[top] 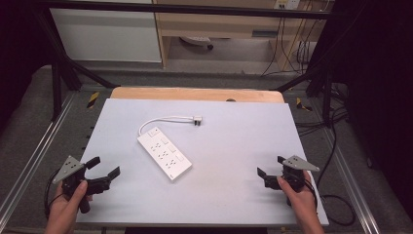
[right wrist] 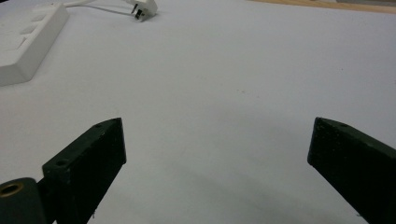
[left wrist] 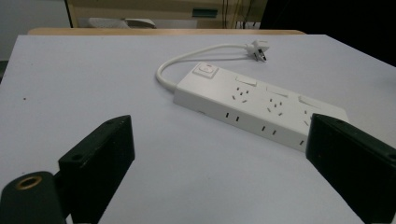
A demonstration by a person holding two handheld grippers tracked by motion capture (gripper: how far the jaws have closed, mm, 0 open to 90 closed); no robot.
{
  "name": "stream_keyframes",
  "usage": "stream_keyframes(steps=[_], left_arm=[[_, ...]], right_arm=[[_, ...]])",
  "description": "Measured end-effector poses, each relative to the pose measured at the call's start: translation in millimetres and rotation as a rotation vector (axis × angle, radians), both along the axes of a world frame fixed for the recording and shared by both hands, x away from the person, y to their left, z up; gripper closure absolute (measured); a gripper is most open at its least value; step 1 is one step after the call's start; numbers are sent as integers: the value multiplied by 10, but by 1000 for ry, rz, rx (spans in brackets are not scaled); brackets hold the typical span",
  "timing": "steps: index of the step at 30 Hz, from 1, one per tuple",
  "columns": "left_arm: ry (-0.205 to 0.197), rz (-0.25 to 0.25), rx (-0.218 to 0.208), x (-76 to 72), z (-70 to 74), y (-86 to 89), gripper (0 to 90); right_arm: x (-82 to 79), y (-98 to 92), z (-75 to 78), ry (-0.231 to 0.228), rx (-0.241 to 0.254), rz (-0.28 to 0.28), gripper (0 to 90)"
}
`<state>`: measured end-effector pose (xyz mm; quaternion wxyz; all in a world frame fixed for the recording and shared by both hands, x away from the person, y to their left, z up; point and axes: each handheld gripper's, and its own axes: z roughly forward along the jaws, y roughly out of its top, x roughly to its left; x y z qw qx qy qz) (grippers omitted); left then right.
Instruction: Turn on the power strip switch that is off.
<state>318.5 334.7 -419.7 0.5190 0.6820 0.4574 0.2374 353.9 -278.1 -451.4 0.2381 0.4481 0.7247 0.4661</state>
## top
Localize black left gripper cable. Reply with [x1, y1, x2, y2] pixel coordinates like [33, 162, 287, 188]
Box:
[43, 169, 65, 219]

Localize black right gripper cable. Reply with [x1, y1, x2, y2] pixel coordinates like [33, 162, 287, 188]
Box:
[305, 123, 357, 227]

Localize person's left hand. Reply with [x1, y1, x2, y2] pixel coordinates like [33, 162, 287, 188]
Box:
[47, 179, 94, 228]

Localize white cabinet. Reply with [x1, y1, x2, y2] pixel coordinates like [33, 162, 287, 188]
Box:
[49, 0, 163, 63]

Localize aluminium rail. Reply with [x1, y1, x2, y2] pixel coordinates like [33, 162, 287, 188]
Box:
[320, 128, 382, 234]
[0, 93, 76, 223]

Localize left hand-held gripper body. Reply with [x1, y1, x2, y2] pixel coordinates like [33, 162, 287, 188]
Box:
[52, 155, 113, 215]

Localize white power strip cable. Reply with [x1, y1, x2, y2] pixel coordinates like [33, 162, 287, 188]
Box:
[138, 115, 195, 137]

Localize grey power strip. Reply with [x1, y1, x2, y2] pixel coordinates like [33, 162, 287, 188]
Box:
[179, 35, 214, 51]

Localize black curtain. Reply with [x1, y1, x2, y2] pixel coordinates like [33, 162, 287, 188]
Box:
[0, 0, 55, 135]
[319, 0, 413, 215]

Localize bundle of black floor cables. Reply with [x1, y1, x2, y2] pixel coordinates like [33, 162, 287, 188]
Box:
[292, 82, 350, 137]

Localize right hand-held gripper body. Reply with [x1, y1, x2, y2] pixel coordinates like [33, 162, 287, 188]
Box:
[264, 155, 320, 193]

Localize black metal frame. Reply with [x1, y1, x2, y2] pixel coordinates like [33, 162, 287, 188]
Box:
[30, 0, 345, 128]

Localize light wooden desk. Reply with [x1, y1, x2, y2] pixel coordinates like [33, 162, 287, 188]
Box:
[152, 0, 327, 72]

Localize hanging black cables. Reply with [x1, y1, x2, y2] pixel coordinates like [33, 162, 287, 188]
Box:
[260, 9, 318, 78]

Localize person's right hand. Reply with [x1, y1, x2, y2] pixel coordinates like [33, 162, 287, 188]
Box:
[277, 171, 321, 222]

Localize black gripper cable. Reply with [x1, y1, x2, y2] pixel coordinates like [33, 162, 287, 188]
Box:
[43, 169, 65, 219]
[305, 123, 357, 227]

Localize white power strip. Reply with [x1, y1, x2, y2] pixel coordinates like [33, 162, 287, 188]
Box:
[136, 126, 193, 181]

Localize white wall socket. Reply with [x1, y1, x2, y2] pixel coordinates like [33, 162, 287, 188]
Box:
[273, 0, 302, 11]

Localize yellow black tape marking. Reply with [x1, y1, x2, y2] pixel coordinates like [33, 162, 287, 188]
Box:
[86, 91, 100, 109]

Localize wooden table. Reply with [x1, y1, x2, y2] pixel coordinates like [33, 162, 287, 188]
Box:
[110, 86, 285, 104]

